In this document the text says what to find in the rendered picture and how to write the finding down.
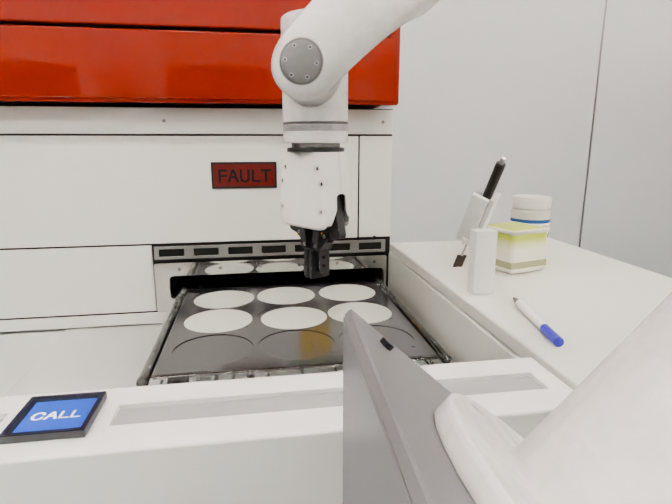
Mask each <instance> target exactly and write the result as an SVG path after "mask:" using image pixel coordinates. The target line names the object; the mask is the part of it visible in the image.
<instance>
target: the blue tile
mask: <svg viewBox="0 0 672 504"><path fill-rule="evenodd" d="M97 399H98V398H88V399H75V400H62V401H49V402H37V403H36V404H35V405H34V406H33V408H32V409H31V410H30V411H29V412H28V414H27V415H26V416H25V417H24V419H23V420H22V421H21V422H20V424H19V425H18V426H17V427H16V428H15V430H14V431H13V432H12V433H18V432H30V431H42V430H53V429H65V428H77V427H81V426H82V424H83V422H84V420H85V419H86V417H87V415H88V414H89V412H90V410H91V409H92V407H93V405H94V404H95V402H96V400H97Z"/></svg>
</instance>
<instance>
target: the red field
mask: <svg viewBox="0 0 672 504"><path fill-rule="evenodd" d="M213 174H214V187H226V186H275V173H274V164H213Z"/></svg>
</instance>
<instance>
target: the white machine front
mask: <svg viewBox="0 0 672 504"><path fill-rule="evenodd" d="M392 134H393V109H348V143H340V147H343V148H344V152H346V155H347V161H348V168H349V176H350V189H351V216H350V222H349V224H348V225H347V226H346V227H345V230H346V237H345V238H342V239H336V240H335V241H345V240H376V239H385V252H358V253H331V254H329V255H351V254H378V253H384V254H385V255H386V256H387V262H386V286H387V287H388V256H389V253H390V221H391V179H392V138H393V137H392ZM291 147H292V143H283V108H244V107H143V106H41V105H0V332H18V331H36V330H54V329H72V328H90V327H108V326H125V325H143V324H161V323H164V322H165V320H166V318H167V316H168V313H169V312H165V313H159V312H158V311H157V300H156V288H155V275H154V264H155V263H156V262H162V261H189V260H216V259H243V258H270V257H297V256H304V254H303V255H276V256H249V257H221V258H194V259H167V260H155V258H154V247H161V246H191V245H222V244H253V243H283V242H301V239H300V236H299V235H297V232H295V231H294V230H292V229H291V228H290V225H289V224H286V223H285V222H284V221H283V220H282V219H281V210H280V198H281V175H282V166H283V159H284V154H285V151H287V148H291ZM213 164H274V173H275V186H226V187H214V174H213Z"/></svg>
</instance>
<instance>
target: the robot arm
mask: <svg viewBox="0 0 672 504"><path fill-rule="evenodd" d="M439 1H440V0H312V1H311V2H310V3H309V4H308V5H307V6H306V7H305V9H298V10H294V11H290V12H288V13H286V14H284V15H283V16H282V17H281V38H280V39H279V41H278V42H277V44H276V46H275V48H274V51H273V54H272V58H271V72H272V75H273V78H274V80H275V82H276V84H277V86H278V87H279V88H280V89H281V90H282V106H283V143H292V147H291V148H287V151H285V154H284V159H283V166H282V175H281V198H280V210H281V219H282V220H283V221H284V222H285V223H286V224H289V225H290V228H291V229H292V230H294V231H295V232H297V233H298V234H299V236H300V239H301V246H302V247H303V248H306V249H304V275H305V277H307V278H311V279H317V278H321V277H326V276H328V275H329V249H330V248H332V246H333V242H334V241H335V240H336V239H342V238H345V237H346V230H345V227H346V226H347V225H348V224H349V222H350V216H351V189H350V176H349V168H348V161H347V155H346V152H344V148H343V147H340V143H348V71H349V70H350V69H351V68H352V67H353V66H355V65H356V64H357V63H358V62H359V61H360V60H361V59H362V58H363V57H364V56H365V55H367V54H368V53H369V52H370V51H371V50H372V49H373V48H374V47H375V46H377V45H378V44H379V43H380V42H381V41H383V40H384V39H385V38H386V37H387V36H389V35H390V34H391V33H392V32H394V31H395V30H396V29H398V28H399V27H401V26H402V25H404V24H405V23H407V22H409V21H410V20H412V19H415V18H418V17H420V16H422V15H423V14H425V13H426V12H427V11H429V10H430V9H431V8H432V7H433V6H434V5H435V4H436V3H438V2H439ZM321 233H322V235H321ZM434 415H435V424H436V429H437V431H438V434H439V437H440V439H441V442H442V445H443V447H444V449H445V451H446V453H447V455H448V457H449V459H450V461H451V463H452V464H453V466H454V468H455V470H456V472H457V474H458V476H459V478H460V479H461V481H462V482H463V484H464V486H465V487H466V489H467V491H468V492H469V494H470V495H471V497H472V499H473V500H474V502H475V504H672V292H671V293H670V294H669V295H668V296H667V297H666V298H665V299H664V300H663V301H662V302H661V303H660V304H659V305H658V306H657V307H656V308H655V309H654V310H653V311H652V312H651V313H650V314H649V315H648V316H647V317H646V318H645V319H644V320H643V321H642V322H641V323H640V324H639V325H638V326H637V327H636V328H635V329H634V330H633V331H632V332H631V333H630V334H629V335H628V336H627V337H626V338H625V339H624V340H623V341H622V342H621V343H620V344H619V345H618V346H617V347H616V348H615V349H614V350H613V351H612V352H611V353H610V354H609V355H608V356H607V357H606V358H605V359H604V360H603V361H602V362H601V363H600V364H599V365H598V366H597V367H596V368H595V369H594V370H593V371H592V372H591V373H590V374H589V375H588V376H587V377H586V378H585V379H584V380H583V381H582V382H581V383H580V384H579V385H578V386H577V387H576V388H575V389H574V390H573V391H572V392H571V393H570V394H569V395H568V396H567V397H566V398H565V399H564V400H563V401H562V402H561V403H560V404H559V405H558V406H557V407H556V408H555V409H554V410H553V411H552V412H551V413H550V414H549V415H548V416H547V417H546V418H545V419H544V420H543V421H542V422H541V423H540V424H539V425H538V426H537V427H536V428H535V429H534V430H533V431H532V432H531V433H530V434H529V435H528V436H527V437H526V438H525V439H523V438H522V437H521V436H520V435H519V434H517V433H516V432H515V431H514V430H513V429H512V428H510V427H509V426H508V425H507V424H505V423H504V422H503V421H502V420H500V419H499V418H498V417H497V416H495V415H494V414H492V413H491V412H490V411H488V410H487V409H486V408H484V407H483V406H481V405H480V404H478V403H477V402H475V401H473V400H472V399H470V398H468V397H466V396H464V395H462V394H459V393H451V394H450V395H449V396H448V397H447V398H446V399H445V400H444V401H443V402H442V403H441V404H440V405H439V406H438V408H437V409H436V411H435V413H434Z"/></svg>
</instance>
